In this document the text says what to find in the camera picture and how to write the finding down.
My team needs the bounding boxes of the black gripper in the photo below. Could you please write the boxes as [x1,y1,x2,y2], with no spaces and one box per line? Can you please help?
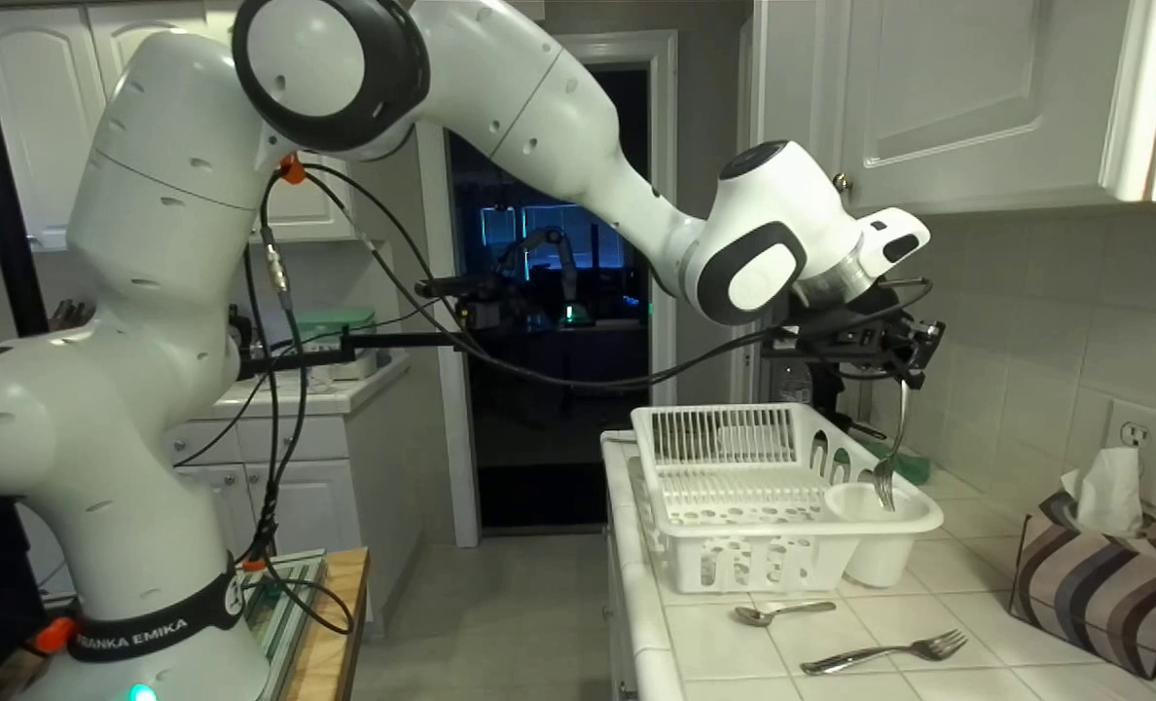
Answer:
[763,310,948,412]

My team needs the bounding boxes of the silver fork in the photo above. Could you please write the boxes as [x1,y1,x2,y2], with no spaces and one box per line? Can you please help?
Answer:
[801,631,968,676]
[874,383,910,512]

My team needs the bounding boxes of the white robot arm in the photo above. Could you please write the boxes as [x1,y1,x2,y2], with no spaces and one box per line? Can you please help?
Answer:
[0,0,932,701]

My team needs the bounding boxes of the white plastic dish rack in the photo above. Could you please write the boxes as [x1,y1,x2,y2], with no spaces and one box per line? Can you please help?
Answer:
[628,400,948,600]

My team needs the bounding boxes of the silver spoon on counter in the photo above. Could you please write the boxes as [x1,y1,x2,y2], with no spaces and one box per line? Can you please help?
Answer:
[727,600,837,627]

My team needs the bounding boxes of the green sponge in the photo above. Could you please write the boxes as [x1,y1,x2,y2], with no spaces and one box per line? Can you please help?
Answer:
[883,449,936,484]

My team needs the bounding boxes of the white utensil cup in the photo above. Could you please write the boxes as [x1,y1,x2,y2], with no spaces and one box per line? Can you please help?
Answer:
[827,479,948,588]

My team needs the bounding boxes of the white upper cabinets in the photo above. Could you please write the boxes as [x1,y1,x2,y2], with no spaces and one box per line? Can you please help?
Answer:
[735,0,1156,213]

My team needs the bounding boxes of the striped tissue box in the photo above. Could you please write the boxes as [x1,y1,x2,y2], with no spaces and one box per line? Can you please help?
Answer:
[1005,449,1156,676]

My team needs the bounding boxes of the white lower cabinet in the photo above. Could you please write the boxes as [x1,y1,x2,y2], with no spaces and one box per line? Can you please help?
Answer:
[168,353,426,634]

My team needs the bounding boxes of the wooden table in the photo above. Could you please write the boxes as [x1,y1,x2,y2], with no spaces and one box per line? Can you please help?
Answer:
[0,548,371,701]

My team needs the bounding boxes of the white wall outlet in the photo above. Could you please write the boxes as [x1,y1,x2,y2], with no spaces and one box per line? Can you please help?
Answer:
[1105,400,1156,484]

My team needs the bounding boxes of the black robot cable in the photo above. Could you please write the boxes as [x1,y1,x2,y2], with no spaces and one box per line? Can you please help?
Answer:
[222,151,932,637]

